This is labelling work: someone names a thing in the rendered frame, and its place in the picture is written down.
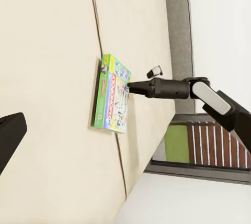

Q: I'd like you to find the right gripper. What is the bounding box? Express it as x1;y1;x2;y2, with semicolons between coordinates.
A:
127;77;178;99

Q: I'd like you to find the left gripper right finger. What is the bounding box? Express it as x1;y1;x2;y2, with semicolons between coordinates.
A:
234;112;251;154

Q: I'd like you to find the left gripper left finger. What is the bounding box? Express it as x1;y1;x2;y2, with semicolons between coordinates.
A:
0;112;27;174

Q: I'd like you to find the board game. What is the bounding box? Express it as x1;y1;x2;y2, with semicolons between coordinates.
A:
94;54;131;133

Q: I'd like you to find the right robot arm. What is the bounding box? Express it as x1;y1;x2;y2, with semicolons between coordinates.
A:
127;65;251;147

